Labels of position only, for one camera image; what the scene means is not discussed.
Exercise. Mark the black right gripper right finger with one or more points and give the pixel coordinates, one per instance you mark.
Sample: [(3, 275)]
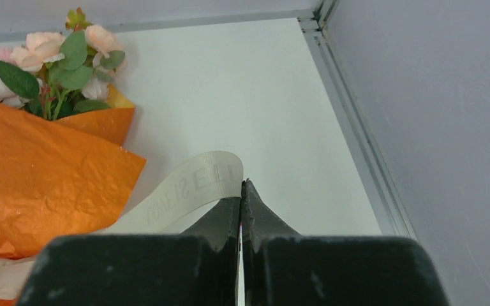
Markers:
[(283, 267)]

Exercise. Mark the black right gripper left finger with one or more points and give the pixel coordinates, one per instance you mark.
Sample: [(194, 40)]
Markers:
[(197, 267)]

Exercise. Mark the cream printed ribbon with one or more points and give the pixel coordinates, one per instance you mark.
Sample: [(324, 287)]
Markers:
[(201, 180)]

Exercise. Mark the orange wrapping paper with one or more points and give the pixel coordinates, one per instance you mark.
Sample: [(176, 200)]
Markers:
[(61, 177)]

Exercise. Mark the pink artificial flower bouquet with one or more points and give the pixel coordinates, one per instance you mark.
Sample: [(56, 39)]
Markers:
[(53, 75)]

